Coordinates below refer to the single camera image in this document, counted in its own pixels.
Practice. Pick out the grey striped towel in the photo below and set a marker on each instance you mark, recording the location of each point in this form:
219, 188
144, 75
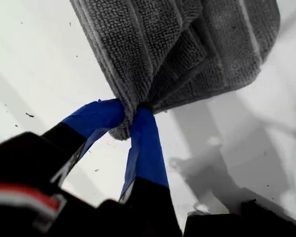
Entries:
138, 49

